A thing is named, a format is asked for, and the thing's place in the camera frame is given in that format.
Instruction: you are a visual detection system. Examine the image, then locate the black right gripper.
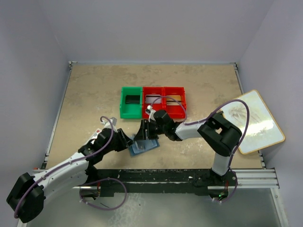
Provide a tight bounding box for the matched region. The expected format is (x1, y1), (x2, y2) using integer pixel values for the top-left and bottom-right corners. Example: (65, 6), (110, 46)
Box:
(134, 119), (167, 140)

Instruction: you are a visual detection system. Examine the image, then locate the blue leather card holder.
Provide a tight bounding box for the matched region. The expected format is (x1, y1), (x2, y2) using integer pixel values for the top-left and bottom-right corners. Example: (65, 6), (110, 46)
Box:
(129, 140), (160, 156)

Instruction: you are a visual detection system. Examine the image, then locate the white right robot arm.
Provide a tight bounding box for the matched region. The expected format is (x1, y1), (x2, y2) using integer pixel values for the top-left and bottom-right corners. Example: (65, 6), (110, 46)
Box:
(134, 110), (242, 185)

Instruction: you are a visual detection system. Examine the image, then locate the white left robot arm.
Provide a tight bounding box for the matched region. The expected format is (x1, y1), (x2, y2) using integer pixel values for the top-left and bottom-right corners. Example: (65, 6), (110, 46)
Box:
(6, 128), (134, 223)

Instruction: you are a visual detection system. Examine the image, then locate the white plastic card packet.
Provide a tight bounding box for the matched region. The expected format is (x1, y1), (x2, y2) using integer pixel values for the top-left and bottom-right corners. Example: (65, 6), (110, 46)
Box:
(90, 128), (102, 139)

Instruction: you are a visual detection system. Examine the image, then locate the silver card in bin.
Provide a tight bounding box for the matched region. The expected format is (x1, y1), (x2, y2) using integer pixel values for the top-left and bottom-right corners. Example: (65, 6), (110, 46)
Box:
(145, 95), (162, 104)

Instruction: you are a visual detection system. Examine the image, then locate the black card in bin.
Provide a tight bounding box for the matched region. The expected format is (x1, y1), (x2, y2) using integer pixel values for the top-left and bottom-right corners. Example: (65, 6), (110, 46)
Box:
(125, 95), (141, 105)

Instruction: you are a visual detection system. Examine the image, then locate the gold card in bin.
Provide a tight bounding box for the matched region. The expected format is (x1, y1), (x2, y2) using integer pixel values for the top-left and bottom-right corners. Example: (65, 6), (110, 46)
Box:
(166, 95), (182, 105)

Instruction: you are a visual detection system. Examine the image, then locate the green bin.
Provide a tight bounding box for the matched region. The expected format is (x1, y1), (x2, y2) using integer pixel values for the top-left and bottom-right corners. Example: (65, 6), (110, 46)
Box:
(120, 87), (143, 119)

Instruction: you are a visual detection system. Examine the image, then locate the red bin right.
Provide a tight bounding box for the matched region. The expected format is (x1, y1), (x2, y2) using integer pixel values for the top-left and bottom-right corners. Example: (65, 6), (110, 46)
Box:
(164, 87), (187, 119)

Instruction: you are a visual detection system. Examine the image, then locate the red bin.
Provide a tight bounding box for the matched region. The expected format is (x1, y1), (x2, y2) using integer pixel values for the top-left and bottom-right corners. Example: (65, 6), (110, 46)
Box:
(164, 87), (187, 119)
(142, 87), (164, 119)

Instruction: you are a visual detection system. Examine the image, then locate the red bin middle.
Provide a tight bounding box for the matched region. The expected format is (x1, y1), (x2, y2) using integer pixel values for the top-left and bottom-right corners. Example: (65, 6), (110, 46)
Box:
(142, 87), (164, 119)

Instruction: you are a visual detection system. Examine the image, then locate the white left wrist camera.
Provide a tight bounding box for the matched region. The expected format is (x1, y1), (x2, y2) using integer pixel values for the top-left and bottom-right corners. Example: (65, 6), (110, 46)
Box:
(110, 117), (117, 126)

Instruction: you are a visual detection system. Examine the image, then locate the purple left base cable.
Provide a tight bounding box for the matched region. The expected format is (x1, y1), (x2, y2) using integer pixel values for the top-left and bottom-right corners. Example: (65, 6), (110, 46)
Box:
(79, 177), (128, 210)

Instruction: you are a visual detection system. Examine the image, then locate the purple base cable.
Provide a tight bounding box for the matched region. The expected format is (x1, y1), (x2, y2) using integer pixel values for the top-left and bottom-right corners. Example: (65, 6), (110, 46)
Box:
(212, 167), (239, 204)
(79, 177), (128, 210)

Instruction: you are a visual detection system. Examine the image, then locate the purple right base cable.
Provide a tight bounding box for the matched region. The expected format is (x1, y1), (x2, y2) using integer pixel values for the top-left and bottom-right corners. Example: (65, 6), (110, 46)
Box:
(212, 167), (239, 204)

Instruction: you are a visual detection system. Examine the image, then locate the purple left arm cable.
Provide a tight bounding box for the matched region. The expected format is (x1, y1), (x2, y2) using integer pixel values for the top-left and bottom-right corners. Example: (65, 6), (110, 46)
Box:
(13, 115), (119, 218)

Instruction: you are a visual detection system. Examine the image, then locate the aluminium frame rail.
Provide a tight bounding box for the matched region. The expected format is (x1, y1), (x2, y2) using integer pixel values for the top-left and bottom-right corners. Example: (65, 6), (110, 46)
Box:
(30, 168), (281, 189)

